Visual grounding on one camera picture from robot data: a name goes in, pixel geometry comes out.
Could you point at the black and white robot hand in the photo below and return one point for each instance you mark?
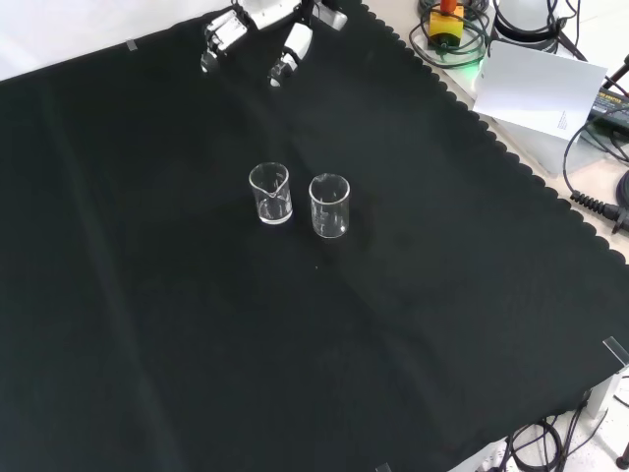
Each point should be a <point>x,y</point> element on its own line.
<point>270,15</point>

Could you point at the clear glass beaker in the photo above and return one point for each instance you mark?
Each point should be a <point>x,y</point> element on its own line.
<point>329,216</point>
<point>271,206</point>

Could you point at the yellow stop button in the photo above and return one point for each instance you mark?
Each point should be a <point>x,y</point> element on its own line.
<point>446,27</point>

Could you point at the pale white board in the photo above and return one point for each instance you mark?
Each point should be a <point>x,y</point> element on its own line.
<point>535,88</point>

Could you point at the grey box under board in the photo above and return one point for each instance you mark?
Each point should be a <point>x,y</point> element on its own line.
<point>540,147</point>

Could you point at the black table cloth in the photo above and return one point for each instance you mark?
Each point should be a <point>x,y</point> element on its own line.
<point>196,319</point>

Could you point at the black tripod pole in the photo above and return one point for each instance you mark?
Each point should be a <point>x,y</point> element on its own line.
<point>616,76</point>

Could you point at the black power supply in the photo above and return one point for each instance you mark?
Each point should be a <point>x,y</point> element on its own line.
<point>611,105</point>

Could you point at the grey table leg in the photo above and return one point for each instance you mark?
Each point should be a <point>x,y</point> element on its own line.
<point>602,395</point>

